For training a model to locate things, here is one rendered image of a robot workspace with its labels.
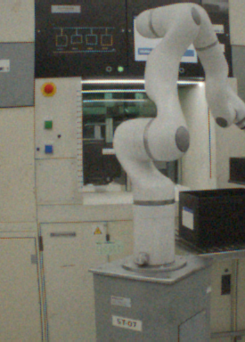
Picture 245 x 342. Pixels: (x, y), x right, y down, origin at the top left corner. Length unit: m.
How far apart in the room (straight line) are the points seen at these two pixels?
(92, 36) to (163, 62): 0.75
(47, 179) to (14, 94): 0.38
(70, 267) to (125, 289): 0.79
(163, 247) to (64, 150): 0.83
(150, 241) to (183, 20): 0.65
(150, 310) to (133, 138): 0.48
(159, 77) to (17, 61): 0.84
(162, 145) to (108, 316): 0.52
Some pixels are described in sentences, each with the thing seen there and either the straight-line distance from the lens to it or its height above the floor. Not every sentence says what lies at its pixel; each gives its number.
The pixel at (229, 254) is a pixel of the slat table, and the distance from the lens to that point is 1.67.
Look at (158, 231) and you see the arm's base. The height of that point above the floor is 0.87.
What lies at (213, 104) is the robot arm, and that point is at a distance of 1.77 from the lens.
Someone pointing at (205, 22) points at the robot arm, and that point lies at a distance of 1.71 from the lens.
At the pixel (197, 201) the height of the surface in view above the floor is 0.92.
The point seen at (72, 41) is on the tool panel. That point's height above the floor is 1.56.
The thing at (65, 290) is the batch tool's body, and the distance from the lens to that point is 2.23.
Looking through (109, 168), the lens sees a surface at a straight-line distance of 2.68.
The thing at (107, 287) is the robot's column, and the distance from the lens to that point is 1.48.
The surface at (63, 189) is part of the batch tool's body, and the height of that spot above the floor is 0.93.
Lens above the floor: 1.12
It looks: 3 degrees down
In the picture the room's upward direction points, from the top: 1 degrees counter-clockwise
